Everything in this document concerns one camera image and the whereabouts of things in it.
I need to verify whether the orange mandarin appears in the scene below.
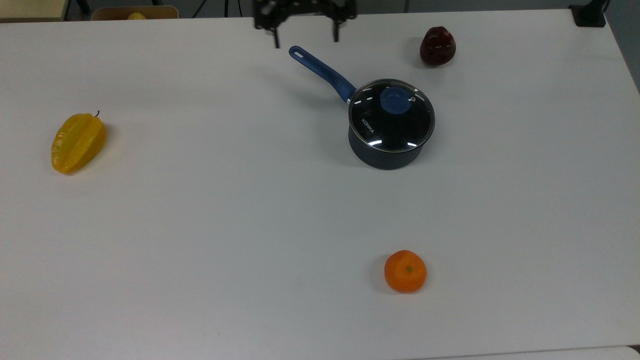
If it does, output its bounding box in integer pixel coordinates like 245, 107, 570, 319
384, 250, 428, 294

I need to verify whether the glass lid with blue knob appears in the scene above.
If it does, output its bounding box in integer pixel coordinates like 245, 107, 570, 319
348, 78, 436, 152

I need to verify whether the yellow starfruit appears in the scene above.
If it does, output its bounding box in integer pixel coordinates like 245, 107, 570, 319
51, 110, 107, 175

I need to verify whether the dark red apple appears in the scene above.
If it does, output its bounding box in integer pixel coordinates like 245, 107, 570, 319
419, 26, 457, 67

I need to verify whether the wooden side table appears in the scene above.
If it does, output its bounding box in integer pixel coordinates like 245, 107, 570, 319
0, 0, 69, 23

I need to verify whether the black clamp mount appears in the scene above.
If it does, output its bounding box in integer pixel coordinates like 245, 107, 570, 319
569, 0, 609, 28

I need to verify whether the beige box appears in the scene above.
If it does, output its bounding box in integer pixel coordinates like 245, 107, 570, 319
91, 5, 180, 21

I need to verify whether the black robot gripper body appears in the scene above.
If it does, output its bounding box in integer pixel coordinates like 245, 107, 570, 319
253, 0, 358, 32

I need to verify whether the dark saucepan with blue handle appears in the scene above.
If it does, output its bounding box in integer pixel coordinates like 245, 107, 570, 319
288, 45, 436, 171

